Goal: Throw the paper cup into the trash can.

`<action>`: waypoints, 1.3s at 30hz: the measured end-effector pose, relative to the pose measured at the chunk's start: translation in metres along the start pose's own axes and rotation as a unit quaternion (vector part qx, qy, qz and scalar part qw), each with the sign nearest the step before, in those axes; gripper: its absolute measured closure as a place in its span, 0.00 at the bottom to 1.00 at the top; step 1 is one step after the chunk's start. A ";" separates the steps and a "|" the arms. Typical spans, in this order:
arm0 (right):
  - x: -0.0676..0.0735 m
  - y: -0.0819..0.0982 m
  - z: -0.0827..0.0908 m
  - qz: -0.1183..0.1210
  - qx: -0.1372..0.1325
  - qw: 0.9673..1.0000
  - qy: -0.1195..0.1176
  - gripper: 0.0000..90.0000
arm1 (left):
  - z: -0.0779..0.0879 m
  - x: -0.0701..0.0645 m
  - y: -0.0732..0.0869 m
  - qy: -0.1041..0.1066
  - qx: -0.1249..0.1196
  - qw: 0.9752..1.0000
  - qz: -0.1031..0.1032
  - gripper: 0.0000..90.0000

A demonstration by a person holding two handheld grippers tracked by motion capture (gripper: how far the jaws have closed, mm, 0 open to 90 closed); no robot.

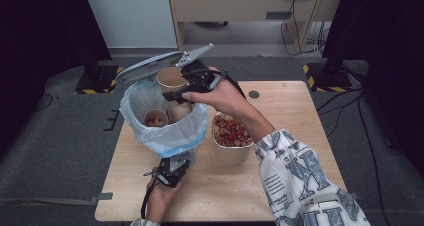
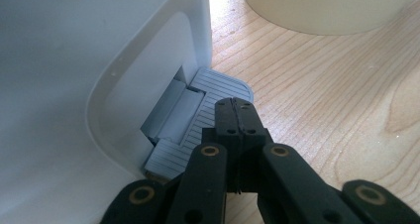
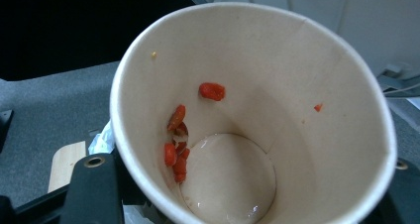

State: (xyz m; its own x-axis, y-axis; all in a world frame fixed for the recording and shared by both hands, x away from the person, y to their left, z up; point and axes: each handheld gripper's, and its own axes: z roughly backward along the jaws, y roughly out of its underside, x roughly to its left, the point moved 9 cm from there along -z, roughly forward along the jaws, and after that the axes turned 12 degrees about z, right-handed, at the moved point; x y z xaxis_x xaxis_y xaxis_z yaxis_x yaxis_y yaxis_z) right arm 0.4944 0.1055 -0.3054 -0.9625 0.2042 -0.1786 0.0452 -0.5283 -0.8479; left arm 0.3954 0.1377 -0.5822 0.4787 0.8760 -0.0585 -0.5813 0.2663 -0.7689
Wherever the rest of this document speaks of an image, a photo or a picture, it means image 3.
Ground red dried fruit bits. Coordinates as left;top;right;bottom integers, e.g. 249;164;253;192
163;81;227;184

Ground brown paper cup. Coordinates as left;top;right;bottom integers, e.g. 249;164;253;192
109;1;398;224

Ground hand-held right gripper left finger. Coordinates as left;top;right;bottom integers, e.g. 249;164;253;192
59;152;126;224

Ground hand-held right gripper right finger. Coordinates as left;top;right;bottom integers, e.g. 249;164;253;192
361;157;420;224

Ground clear plastic bin bag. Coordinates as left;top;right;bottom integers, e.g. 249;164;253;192
86;119;117;157

